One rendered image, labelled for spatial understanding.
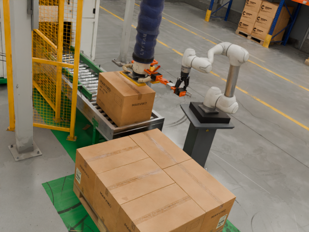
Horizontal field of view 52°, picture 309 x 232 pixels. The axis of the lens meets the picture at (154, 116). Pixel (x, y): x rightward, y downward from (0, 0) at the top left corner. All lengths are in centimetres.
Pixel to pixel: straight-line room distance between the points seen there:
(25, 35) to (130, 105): 122
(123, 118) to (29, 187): 118
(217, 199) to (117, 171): 92
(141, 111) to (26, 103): 122
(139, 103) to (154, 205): 122
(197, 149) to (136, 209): 145
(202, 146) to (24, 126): 202
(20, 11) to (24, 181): 169
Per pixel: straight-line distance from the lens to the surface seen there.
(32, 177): 365
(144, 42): 318
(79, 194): 335
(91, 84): 444
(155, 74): 319
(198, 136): 370
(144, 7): 311
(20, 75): 345
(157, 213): 263
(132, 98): 335
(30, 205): 337
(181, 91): 294
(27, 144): 390
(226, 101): 343
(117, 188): 276
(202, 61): 275
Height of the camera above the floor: 244
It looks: 30 degrees down
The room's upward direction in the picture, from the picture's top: 12 degrees clockwise
